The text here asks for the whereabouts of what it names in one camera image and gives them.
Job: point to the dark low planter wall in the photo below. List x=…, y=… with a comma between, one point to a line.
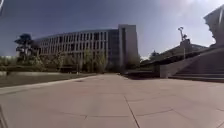
x=140, y=74

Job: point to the concrete stair side wall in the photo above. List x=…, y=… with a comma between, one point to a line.
x=173, y=68

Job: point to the large curved many-windowed building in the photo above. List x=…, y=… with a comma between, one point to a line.
x=100, y=43

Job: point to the pale concrete kerb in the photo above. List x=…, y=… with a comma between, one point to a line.
x=40, y=84

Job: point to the low long building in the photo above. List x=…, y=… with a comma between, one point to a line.
x=180, y=50

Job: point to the row of leafy trees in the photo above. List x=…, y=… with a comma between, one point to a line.
x=66, y=61

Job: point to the building with overhanging roof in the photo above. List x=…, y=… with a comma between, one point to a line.
x=216, y=26

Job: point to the dark pine tree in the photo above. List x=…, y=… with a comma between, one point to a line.
x=24, y=43

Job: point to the wide outdoor stairs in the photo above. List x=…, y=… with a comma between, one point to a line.
x=206, y=68

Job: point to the street lamp pole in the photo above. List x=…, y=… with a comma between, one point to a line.
x=184, y=50

